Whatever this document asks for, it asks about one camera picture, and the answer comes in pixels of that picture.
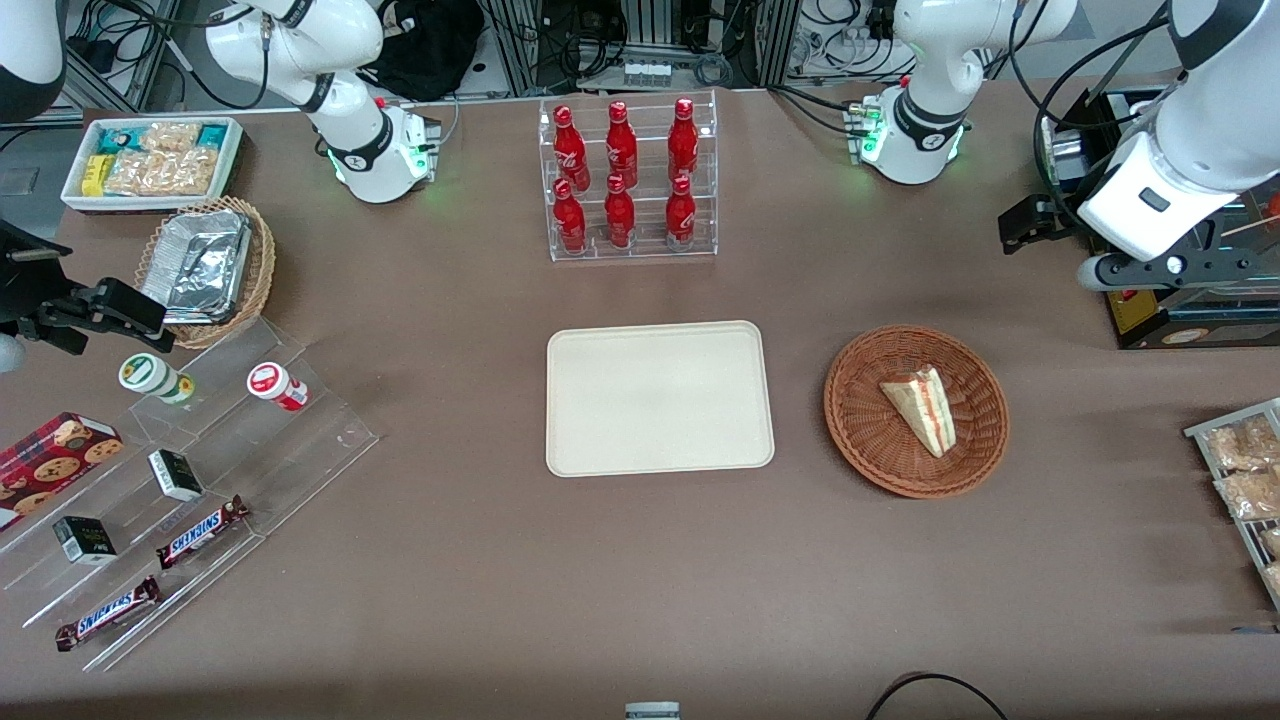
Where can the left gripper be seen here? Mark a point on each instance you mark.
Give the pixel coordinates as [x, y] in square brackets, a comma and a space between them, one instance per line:
[1061, 212]

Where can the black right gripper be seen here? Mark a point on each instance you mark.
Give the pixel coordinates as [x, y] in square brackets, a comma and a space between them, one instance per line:
[28, 283]

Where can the triangular sandwich wedge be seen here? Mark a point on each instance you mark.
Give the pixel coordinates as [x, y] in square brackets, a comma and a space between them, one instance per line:
[925, 408]

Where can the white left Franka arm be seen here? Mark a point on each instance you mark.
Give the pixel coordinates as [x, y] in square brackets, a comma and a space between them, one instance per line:
[930, 110]

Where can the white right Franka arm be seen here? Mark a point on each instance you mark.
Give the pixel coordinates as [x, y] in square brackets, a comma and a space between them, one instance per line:
[350, 130]

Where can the light wicker basket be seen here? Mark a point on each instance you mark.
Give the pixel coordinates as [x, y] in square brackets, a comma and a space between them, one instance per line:
[255, 285]

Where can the brown round wicker basket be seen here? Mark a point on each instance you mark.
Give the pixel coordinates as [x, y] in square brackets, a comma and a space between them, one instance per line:
[870, 430]

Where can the beige rectangular tray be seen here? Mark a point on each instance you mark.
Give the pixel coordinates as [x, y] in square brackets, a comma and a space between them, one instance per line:
[660, 398]

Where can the green lid cup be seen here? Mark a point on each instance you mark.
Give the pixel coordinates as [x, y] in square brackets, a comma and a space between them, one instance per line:
[152, 376]

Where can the silver foil container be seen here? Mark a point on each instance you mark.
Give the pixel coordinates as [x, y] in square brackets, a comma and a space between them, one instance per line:
[198, 265]

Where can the white rectangular snack bin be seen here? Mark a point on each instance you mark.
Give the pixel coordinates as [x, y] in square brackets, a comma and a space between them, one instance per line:
[75, 195]

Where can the yellow snack packet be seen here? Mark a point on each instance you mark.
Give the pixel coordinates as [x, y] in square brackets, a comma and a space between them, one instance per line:
[95, 175]

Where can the red cookie box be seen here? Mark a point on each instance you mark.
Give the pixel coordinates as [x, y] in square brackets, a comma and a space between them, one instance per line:
[55, 465]

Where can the clear rice cracker packet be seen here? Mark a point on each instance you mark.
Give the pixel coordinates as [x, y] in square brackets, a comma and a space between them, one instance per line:
[172, 135]
[160, 173]

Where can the small black box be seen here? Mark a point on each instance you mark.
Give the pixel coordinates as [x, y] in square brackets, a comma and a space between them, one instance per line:
[175, 475]
[85, 540]

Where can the teal snack packet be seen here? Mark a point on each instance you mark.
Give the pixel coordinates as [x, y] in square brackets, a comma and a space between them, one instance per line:
[118, 140]

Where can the black hot dog roller machine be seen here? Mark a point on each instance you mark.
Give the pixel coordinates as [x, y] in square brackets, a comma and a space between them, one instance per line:
[1200, 325]

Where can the red lid cup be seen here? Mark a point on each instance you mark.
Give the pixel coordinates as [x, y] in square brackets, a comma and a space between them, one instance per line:
[275, 384]

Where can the clear acrylic stepped display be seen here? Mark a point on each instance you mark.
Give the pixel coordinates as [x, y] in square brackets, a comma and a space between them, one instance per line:
[230, 460]

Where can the Snickers chocolate bar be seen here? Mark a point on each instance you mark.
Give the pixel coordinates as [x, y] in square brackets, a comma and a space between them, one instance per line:
[200, 531]
[108, 612]

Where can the red cola bottle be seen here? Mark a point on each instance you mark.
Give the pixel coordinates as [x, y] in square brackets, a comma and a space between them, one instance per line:
[621, 148]
[683, 145]
[568, 220]
[570, 150]
[619, 217]
[680, 215]

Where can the clear acrylic bottle rack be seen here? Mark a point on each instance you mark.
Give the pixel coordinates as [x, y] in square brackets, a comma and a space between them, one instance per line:
[630, 250]

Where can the grey power strip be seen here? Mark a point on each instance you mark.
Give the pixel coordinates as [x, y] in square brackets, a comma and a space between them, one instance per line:
[647, 73]

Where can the black bag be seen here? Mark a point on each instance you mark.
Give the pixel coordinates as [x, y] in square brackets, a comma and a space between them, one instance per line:
[430, 45]

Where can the grey metal bracket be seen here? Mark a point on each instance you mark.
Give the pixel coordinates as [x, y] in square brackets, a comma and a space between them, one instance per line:
[652, 711]

